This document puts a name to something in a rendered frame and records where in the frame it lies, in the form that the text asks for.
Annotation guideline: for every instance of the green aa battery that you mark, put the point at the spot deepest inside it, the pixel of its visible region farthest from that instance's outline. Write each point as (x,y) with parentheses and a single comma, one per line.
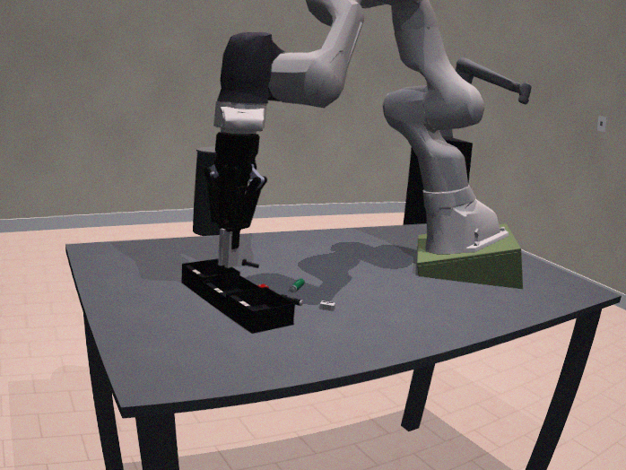
(297,285)

